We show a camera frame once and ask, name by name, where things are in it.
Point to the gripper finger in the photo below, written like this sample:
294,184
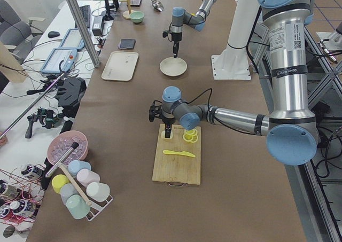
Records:
176,48
166,131
170,134

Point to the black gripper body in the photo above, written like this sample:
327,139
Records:
175,38
168,120

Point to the white steamed bun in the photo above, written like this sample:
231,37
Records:
163,135

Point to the round cream plate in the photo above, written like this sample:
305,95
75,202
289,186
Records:
173,66

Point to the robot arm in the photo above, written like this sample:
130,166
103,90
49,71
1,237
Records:
182,17
290,129

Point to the cream rabbit tray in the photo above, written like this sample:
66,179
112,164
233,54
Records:
120,66

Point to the lemon slice back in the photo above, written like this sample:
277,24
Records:
191,132

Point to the lemon slice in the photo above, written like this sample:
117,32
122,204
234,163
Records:
191,132
190,138

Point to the lemon slice front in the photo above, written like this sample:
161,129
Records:
190,138

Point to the yellow plastic knife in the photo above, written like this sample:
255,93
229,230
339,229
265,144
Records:
182,153

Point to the metal scoop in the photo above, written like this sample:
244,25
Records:
157,5

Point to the wooden cutting board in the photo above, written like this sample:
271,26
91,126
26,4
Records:
176,168

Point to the mint green bowl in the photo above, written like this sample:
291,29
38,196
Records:
137,17

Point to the grey folded cloth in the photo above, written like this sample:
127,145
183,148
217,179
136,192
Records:
126,44

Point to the wooden mug tree stand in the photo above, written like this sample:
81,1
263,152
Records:
127,13

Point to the white cup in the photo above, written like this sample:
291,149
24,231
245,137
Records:
98,191

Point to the pink cup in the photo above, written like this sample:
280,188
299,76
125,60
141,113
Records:
85,177

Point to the black keyboard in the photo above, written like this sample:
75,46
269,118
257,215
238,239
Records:
86,13

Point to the blue cup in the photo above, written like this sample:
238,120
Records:
76,165

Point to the teach pendant far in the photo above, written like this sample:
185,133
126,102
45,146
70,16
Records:
72,39

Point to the teach pendant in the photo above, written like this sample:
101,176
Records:
72,39
59,60

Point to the black device on desk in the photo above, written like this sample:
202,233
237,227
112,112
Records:
69,95

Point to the white cup rack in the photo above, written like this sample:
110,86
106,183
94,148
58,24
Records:
97,207

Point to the teach pendant near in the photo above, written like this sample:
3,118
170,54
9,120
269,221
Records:
59,60

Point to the pink bowl with ice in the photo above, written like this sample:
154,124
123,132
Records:
63,142

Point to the mint green cup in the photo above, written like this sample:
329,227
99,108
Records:
77,206

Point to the grey cup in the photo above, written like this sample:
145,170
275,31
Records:
67,191

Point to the yellow cup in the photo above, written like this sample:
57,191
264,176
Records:
58,182

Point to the black computer mouse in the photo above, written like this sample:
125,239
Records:
53,34

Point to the grey office chair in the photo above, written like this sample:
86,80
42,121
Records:
15,32

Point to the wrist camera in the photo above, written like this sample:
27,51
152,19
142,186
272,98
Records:
166,33
155,110

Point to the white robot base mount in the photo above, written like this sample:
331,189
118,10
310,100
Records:
232,63

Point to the metal ice tongs handle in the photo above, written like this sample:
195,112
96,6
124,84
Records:
70,150

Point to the aluminium frame post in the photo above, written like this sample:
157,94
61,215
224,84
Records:
79,20

